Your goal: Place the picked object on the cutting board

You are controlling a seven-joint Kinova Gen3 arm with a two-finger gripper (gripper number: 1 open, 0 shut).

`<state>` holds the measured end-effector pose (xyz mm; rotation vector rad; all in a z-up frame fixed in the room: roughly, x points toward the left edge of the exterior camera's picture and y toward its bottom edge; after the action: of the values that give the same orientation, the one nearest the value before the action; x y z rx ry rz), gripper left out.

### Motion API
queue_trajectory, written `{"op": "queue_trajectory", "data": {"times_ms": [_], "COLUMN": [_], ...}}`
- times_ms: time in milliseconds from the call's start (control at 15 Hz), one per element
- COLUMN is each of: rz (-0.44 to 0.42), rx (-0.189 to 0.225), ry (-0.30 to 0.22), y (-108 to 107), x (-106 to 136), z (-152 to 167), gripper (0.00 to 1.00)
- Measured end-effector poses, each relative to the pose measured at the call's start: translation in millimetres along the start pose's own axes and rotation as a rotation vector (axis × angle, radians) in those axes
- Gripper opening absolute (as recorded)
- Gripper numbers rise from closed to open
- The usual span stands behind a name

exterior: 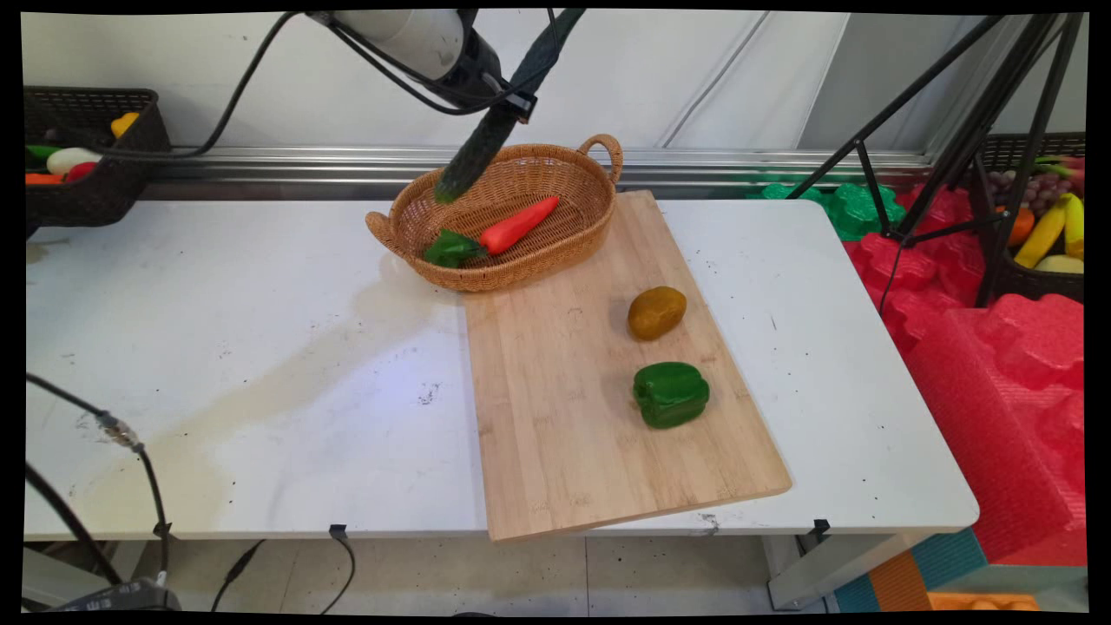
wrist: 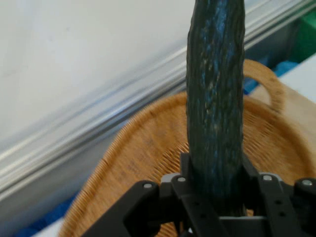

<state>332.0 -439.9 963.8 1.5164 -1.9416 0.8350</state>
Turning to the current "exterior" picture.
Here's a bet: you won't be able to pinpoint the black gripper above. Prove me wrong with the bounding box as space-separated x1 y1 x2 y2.
432 24 537 124

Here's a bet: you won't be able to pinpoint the dark green toy cucumber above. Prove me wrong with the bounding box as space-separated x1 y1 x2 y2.
433 10 588 206

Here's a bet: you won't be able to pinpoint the brown toy potato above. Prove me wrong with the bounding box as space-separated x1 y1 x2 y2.
627 286 688 342

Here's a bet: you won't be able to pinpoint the green toy bell pepper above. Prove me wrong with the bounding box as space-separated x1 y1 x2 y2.
632 361 711 430

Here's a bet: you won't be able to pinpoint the bamboo cutting board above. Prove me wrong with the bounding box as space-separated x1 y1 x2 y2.
460 189 792 543

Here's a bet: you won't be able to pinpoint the green foam sheet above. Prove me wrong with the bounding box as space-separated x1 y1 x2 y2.
745 179 909 243

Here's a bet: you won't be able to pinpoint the black crate with vegetables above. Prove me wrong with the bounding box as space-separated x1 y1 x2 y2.
24 86 173 229

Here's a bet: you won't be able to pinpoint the red foam sheet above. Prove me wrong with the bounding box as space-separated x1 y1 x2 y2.
844 183 983 352

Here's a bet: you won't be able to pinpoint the white toy radish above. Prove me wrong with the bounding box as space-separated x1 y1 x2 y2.
45 147 104 175

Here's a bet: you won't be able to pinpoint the black crate with fruit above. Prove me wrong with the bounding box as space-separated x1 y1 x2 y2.
972 132 1086 305

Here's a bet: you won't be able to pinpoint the purple toy grapes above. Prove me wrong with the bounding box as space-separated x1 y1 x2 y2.
988 170 1074 214

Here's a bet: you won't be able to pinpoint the yellow toy banana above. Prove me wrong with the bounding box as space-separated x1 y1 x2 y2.
1014 195 1068 269
1062 192 1086 260

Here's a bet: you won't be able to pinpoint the white table leg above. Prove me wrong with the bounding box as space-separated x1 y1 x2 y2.
762 532 925 611

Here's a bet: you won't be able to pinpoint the red foam block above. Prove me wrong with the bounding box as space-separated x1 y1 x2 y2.
903 293 1088 567

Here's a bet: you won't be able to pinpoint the teal and orange mat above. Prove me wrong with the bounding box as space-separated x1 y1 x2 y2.
833 528 989 614

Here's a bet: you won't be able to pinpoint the black box on floor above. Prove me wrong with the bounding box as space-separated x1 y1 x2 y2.
48 578 183 614

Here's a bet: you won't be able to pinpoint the wicker basket with handles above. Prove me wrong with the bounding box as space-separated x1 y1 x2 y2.
365 133 624 293

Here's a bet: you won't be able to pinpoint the aluminium wall rail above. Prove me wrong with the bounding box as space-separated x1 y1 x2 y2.
146 143 937 202

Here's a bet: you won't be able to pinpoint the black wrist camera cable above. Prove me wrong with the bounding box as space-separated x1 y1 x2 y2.
82 10 563 162

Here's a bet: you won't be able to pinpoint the black camera tripod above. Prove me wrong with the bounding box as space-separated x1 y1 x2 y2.
786 13 1086 309

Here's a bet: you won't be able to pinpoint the thin black cable under table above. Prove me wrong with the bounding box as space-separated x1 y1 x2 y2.
321 523 358 615

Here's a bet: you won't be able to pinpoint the black cable with metal connector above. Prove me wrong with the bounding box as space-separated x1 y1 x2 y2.
24 373 173 584

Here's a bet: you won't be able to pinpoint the thick black base cable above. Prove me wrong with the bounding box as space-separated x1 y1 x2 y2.
24 462 127 588

